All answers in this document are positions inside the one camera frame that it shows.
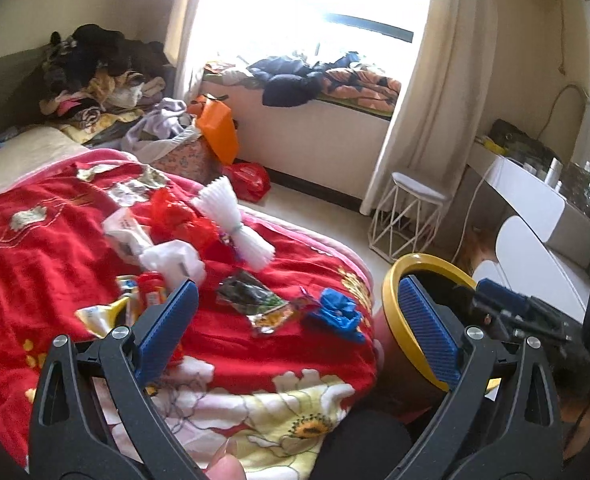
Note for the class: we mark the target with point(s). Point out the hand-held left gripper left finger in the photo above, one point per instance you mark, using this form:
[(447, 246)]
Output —
[(167, 320)]

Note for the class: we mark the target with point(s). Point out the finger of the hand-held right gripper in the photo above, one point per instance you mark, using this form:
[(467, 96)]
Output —
[(500, 294), (467, 307)]

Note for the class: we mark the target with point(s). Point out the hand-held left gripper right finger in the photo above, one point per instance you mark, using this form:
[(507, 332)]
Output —
[(430, 330)]

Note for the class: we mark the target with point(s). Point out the red snack packet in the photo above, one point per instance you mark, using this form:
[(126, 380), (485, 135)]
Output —
[(151, 287)]

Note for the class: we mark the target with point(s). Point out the black bin with yellow rim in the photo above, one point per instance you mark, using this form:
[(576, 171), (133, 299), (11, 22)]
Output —
[(389, 305)]

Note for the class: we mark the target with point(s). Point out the light blue yellow packet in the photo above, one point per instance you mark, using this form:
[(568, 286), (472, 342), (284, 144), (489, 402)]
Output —
[(127, 290)]

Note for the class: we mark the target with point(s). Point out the yellow snack wrapper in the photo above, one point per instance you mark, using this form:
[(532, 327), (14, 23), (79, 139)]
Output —
[(102, 315)]

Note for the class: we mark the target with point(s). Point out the blue wrapper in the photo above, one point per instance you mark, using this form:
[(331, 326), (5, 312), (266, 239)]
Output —
[(335, 310)]

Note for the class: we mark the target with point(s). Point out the white paper packet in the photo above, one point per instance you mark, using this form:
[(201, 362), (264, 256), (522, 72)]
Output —
[(120, 230)]

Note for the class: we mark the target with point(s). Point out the yellow red foil packet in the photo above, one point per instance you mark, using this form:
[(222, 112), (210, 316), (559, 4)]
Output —
[(275, 321)]

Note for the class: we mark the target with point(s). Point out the white pleated plastic bundle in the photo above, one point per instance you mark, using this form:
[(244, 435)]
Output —
[(225, 205)]

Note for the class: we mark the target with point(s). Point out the person's left hand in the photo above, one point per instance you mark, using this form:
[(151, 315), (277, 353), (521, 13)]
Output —
[(227, 466)]

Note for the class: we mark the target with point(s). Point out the green black snack packet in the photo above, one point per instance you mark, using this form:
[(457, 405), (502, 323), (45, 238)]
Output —
[(247, 295)]

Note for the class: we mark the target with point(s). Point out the purple wrapper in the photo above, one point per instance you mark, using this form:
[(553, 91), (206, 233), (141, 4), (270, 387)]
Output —
[(230, 244)]

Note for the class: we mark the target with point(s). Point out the red plastic bag ball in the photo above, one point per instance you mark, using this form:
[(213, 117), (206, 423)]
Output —
[(175, 215)]

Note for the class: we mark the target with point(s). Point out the white desk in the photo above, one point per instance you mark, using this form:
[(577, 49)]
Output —
[(525, 185)]

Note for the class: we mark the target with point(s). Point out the red floral blanket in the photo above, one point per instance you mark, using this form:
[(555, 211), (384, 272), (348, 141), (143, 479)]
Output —
[(50, 260)]

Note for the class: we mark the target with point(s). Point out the white bottle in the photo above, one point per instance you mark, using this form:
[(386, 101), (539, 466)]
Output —
[(555, 172)]

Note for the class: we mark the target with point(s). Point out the person's leg in black pants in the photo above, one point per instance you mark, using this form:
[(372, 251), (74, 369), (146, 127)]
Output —
[(360, 445)]

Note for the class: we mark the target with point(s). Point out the yellow item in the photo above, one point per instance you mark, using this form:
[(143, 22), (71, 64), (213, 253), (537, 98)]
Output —
[(492, 146)]

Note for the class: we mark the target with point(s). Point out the dark olive bag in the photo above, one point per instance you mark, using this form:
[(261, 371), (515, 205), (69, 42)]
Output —
[(520, 142)]

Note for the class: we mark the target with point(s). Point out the red shopping bag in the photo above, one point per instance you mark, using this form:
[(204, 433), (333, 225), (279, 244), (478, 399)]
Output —
[(247, 182)]

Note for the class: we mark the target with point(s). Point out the floral laundry basket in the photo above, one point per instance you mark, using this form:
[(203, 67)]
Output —
[(187, 157)]

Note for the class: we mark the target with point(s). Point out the orange paper bag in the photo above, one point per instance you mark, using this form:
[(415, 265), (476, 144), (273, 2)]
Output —
[(217, 132)]

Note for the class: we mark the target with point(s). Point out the lavender cloth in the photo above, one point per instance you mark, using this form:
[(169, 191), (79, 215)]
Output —
[(160, 120)]

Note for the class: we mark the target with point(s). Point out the beige bed sheet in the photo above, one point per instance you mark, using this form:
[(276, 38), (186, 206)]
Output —
[(20, 160)]

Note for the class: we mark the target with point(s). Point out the wide cream curtain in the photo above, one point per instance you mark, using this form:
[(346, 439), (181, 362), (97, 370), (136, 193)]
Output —
[(435, 85)]

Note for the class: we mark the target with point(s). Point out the white window seat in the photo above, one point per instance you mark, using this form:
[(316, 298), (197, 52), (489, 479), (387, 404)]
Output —
[(315, 135)]

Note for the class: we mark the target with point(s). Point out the orange printed blanket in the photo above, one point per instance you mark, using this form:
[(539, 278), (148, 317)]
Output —
[(365, 87)]

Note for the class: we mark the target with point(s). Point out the dark puffer jacket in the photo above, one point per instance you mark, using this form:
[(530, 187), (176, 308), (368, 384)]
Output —
[(285, 82)]

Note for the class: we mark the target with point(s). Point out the pile of clothes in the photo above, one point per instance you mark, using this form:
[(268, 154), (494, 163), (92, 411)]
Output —
[(100, 60)]

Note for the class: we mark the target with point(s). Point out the narrow cream curtain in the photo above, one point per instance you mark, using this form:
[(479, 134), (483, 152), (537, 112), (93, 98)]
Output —
[(187, 35)]

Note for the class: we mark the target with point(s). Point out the olive headboard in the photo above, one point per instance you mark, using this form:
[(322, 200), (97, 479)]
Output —
[(5, 85)]

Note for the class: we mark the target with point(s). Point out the window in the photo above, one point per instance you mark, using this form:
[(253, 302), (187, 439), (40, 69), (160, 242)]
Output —
[(315, 0)]

